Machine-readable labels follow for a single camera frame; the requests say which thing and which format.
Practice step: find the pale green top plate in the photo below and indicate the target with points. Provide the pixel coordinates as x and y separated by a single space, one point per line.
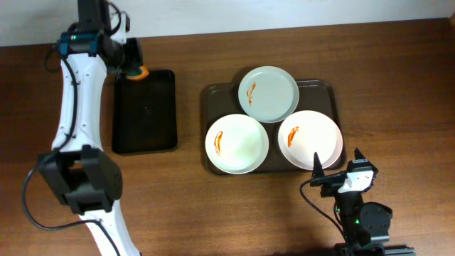
268 94

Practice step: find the black rectangular sponge tray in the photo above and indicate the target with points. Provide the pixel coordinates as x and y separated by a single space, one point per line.
144 116

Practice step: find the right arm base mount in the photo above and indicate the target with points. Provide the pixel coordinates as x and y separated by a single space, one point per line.
399 250

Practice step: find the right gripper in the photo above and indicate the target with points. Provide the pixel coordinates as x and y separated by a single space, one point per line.
334 180

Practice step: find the green and orange sponge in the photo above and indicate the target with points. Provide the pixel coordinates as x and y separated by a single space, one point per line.
138 74

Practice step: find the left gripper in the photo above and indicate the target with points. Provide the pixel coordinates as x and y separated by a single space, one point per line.
131 57

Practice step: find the white plate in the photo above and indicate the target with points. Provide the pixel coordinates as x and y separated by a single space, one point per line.
236 144
306 133

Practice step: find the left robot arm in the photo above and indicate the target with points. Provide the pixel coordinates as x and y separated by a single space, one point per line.
78 172

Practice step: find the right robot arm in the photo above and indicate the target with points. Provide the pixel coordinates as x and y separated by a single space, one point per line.
364 225

